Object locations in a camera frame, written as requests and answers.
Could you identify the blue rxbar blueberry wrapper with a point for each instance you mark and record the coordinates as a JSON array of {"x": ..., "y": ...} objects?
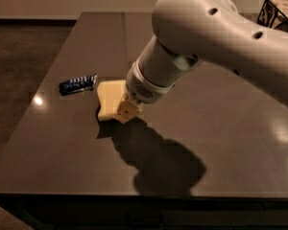
[{"x": 78, "y": 84}]

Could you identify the yellow sponge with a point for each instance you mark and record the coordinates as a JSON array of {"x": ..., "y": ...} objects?
[{"x": 110, "y": 94}]

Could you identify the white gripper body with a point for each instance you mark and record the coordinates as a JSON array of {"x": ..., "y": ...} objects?
[{"x": 143, "y": 87}]

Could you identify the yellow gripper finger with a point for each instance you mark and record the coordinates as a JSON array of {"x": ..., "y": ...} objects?
[{"x": 127, "y": 109}]

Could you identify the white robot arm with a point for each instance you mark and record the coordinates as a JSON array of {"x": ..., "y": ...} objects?
[{"x": 189, "y": 32}]

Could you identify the black wire basket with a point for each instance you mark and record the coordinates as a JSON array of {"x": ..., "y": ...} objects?
[{"x": 274, "y": 14}]

